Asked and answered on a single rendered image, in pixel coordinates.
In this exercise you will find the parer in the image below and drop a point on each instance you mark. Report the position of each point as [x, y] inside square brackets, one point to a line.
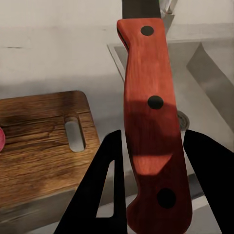
[163, 203]

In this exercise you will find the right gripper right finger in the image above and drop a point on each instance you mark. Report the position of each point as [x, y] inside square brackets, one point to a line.
[213, 165]

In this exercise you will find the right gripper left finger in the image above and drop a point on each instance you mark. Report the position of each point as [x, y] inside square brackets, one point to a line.
[80, 216]

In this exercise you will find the cutting board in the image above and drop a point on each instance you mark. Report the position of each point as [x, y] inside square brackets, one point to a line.
[36, 159]

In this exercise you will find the drop in sink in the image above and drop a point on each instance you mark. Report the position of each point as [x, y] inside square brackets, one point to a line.
[203, 79]

